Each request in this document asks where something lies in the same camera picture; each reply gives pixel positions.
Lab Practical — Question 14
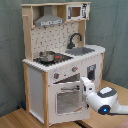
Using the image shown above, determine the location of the wooden toy kitchen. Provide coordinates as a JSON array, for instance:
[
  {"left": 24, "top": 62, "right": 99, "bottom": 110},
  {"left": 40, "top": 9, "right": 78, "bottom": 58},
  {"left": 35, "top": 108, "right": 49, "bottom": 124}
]
[{"left": 22, "top": 2, "right": 105, "bottom": 128}]

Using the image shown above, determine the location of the white oven door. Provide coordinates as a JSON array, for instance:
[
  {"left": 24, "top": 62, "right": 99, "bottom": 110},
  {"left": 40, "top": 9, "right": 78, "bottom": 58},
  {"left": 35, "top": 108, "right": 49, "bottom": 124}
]
[{"left": 49, "top": 81, "right": 90, "bottom": 124}]

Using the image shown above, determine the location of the black toy faucet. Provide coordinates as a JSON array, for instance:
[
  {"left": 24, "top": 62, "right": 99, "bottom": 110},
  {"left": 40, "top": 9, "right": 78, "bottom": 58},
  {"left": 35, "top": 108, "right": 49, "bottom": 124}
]
[{"left": 67, "top": 33, "right": 82, "bottom": 49}]

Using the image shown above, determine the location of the white cabinet door with dispenser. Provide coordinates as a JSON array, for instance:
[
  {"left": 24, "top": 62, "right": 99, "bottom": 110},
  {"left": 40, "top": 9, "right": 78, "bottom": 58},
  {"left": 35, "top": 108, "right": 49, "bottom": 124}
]
[{"left": 79, "top": 55, "right": 103, "bottom": 101}]

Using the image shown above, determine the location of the right red stove knob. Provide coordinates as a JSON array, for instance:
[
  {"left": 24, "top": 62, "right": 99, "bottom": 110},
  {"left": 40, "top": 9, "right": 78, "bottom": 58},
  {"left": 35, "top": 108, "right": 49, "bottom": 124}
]
[{"left": 72, "top": 67, "right": 78, "bottom": 72}]

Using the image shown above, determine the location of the black toy stovetop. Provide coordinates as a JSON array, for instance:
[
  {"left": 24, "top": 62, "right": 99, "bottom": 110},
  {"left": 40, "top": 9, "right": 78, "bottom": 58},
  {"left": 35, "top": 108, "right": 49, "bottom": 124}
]
[{"left": 35, "top": 53, "right": 71, "bottom": 66}]

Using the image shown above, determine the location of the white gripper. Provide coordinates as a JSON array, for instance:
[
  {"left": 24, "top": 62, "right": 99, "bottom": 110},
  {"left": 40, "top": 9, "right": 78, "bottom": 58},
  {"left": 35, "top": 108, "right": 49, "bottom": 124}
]
[{"left": 80, "top": 77, "right": 95, "bottom": 98}]

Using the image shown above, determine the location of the white toy microwave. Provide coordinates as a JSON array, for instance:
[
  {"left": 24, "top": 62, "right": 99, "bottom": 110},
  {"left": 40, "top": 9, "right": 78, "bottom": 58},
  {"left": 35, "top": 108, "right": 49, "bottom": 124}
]
[{"left": 66, "top": 3, "right": 90, "bottom": 21}]

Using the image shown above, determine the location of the left red stove knob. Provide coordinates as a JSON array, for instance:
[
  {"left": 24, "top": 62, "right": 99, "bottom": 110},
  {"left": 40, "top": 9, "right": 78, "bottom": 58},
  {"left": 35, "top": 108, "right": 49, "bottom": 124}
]
[{"left": 54, "top": 73, "right": 60, "bottom": 79}]

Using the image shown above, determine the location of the grey range hood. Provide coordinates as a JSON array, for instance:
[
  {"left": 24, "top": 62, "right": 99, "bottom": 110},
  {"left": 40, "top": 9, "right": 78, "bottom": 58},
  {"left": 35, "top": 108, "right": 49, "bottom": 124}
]
[{"left": 35, "top": 5, "right": 64, "bottom": 27}]

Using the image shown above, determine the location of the silver toy pot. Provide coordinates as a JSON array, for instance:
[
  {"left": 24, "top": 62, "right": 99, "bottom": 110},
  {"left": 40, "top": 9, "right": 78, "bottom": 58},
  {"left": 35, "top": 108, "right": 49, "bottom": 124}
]
[{"left": 39, "top": 51, "right": 55, "bottom": 62}]

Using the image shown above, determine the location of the red stove knob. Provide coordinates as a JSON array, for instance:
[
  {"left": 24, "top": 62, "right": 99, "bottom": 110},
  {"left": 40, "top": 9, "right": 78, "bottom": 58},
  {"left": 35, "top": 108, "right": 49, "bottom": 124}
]
[
  {"left": 54, "top": 73, "right": 60, "bottom": 79},
  {"left": 72, "top": 67, "right": 78, "bottom": 72}
]

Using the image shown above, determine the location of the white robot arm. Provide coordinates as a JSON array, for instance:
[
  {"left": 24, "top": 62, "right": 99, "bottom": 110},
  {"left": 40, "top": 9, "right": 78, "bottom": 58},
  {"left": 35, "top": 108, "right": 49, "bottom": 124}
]
[{"left": 80, "top": 77, "right": 128, "bottom": 115}]

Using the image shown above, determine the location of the grey toy sink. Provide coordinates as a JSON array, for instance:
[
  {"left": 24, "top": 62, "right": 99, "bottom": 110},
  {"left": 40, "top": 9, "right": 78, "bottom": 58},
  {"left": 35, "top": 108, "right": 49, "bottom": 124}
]
[{"left": 66, "top": 47, "right": 94, "bottom": 56}]

